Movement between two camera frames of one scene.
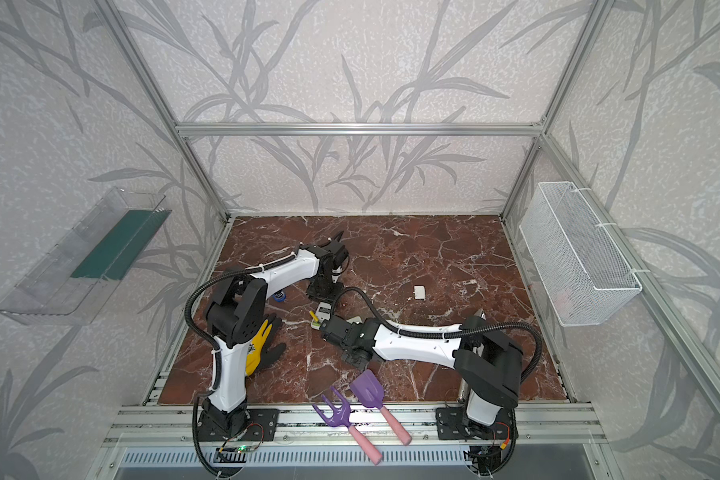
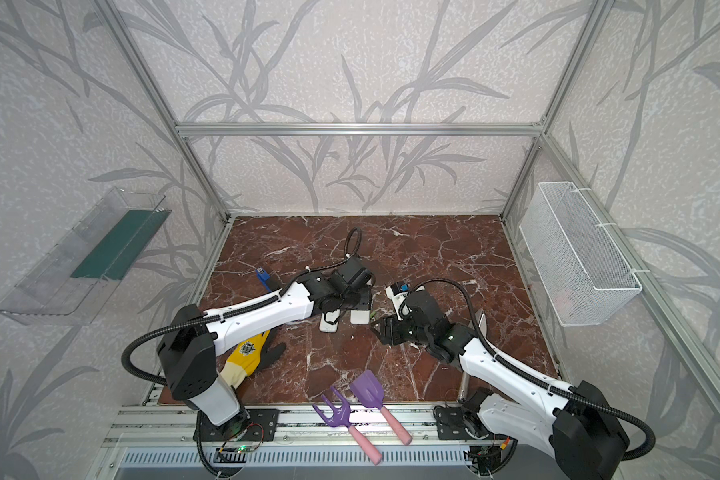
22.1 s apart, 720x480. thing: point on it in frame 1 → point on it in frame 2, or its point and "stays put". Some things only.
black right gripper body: [328, 324] → [390, 327]
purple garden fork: [340, 416] stays put
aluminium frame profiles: [187, 131] stays put
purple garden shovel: [368, 391] stays put
